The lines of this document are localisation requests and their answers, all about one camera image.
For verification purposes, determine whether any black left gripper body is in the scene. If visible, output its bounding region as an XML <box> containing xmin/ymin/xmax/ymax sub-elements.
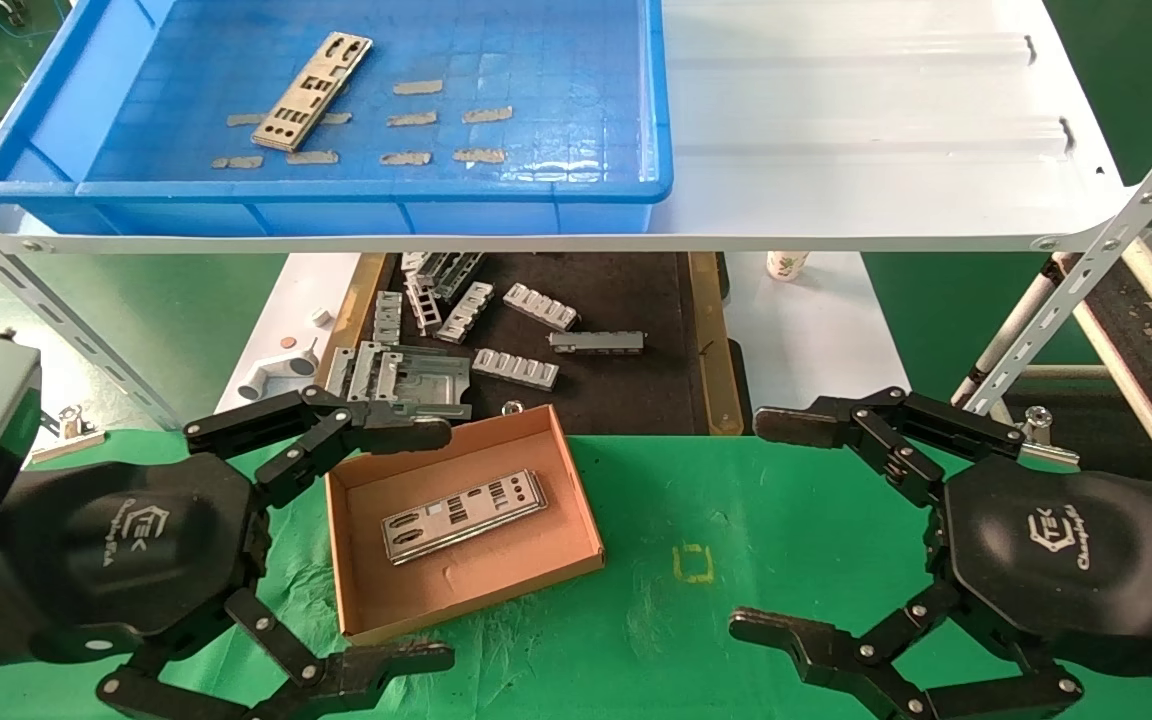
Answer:
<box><xmin>0</xmin><ymin>450</ymin><xmax>272</xmax><ymax>673</ymax></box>

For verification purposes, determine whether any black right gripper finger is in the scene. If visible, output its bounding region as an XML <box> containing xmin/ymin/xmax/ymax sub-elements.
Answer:
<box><xmin>754</xmin><ymin>388</ymin><xmax>1027</xmax><ymax>511</ymax></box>
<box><xmin>728</xmin><ymin>580</ymin><xmax>1085</xmax><ymax>720</ymax></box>

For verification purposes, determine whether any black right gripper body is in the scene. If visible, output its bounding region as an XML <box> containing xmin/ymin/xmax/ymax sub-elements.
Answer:
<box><xmin>939</xmin><ymin>458</ymin><xmax>1152</xmax><ymax>691</ymax></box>

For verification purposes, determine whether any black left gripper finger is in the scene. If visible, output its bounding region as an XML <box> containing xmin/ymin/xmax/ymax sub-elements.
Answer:
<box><xmin>96</xmin><ymin>585</ymin><xmax>455</xmax><ymax>720</ymax></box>
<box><xmin>184</xmin><ymin>385</ymin><xmax>452</xmax><ymax>506</ymax></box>

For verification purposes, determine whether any shallow brown cardboard box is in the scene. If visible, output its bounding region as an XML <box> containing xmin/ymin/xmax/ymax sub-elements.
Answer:
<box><xmin>324</xmin><ymin>404</ymin><xmax>605</xmax><ymax>646</ymax></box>

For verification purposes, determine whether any blue plastic tray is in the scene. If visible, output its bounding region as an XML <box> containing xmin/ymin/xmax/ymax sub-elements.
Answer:
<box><xmin>0</xmin><ymin>0</ymin><xmax>675</xmax><ymax>236</ymax></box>

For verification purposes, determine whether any narrow grey metal strip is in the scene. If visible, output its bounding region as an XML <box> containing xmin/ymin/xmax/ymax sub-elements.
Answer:
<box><xmin>324</xmin><ymin>345</ymin><xmax>355</xmax><ymax>399</ymax></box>

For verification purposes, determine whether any white plastic pipe fitting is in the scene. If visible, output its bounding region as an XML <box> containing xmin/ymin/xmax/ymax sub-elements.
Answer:
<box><xmin>236</xmin><ymin>340</ymin><xmax>320</xmax><ymax>401</ymax></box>

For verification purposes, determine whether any large grey metal plate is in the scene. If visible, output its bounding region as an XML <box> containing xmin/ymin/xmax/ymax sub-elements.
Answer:
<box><xmin>324</xmin><ymin>340</ymin><xmax>474</xmax><ymax>421</ymax></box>

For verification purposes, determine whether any white diagonal tube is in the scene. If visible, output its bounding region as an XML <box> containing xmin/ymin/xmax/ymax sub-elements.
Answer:
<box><xmin>951</xmin><ymin>270</ymin><xmax>1057</xmax><ymax>406</ymax></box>

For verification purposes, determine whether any cream horizontal tube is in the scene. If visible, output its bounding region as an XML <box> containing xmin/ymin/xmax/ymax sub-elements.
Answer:
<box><xmin>1021</xmin><ymin>365</ymin><xmax>1152</xmax><ymax>383</ymax></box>

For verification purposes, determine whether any grey slotted angle strut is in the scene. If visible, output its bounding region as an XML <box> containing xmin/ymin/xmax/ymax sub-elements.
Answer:
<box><xmin>964</xmin><ymin>90</ymin><xmax>1152</xmax><ymax>416</ymax></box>
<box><xmin>0</xmin><ymin>195</ymin><xmax>182</xmax><ymax>431</ymax></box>

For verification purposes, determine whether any green table cloth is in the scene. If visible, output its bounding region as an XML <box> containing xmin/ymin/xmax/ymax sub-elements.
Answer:
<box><xmin>0</xmin><ymin>430</ymin><xmax>1152</xmax><ymax>720</ymax></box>

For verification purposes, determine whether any long dark metal bar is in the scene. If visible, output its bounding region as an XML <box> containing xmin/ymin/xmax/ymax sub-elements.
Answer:
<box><xmin>548</xmin><ymin>330</ymin><xmax>647</xmax><ymax>355</ymax></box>

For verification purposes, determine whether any white metal shelf board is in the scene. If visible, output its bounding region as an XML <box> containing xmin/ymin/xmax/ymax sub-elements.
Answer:
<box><xmin>0</xmin><ymin>0</ymin><xmax>1127</xmax><ymax>254</ymax></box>

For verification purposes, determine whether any folded grey metal bracket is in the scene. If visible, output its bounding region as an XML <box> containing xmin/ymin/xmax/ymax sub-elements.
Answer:
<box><xmin>351</xmin><ymin>340</ymin><xmax>402</xmax><ymax>404</ymax></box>

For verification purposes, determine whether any slotted grey metal bracket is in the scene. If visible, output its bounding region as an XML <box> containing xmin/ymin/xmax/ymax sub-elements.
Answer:
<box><xmin>471</xmin><ymin>348</ymin><xmax>560</xmax><ymax>391</ymax></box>
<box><xmin>372</xmin><ymin>291</ymin><xmax>404</xmax><ymax>346</ymax></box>
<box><xmin>434</xmin><ymin>281</ymin><xmax>495</xmax><ymax>345</ymax></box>
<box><xmin>503</xmin><ymin>283</ymin><xmax>580</xmax><ymax>332</ymax></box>

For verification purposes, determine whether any ladder shaped metal bracket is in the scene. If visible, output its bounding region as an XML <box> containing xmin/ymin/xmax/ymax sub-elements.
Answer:
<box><xmin>404</xmin><ymin>272</ymin><xmax>442</xmax><ymax>336</ymax></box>

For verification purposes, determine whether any perforated dark metal bracket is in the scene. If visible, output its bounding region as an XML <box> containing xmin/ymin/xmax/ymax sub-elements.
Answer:
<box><xmin>401</xmin><ymin>252</ymin><xmax>487</xmax><ymax>301</ymax></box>

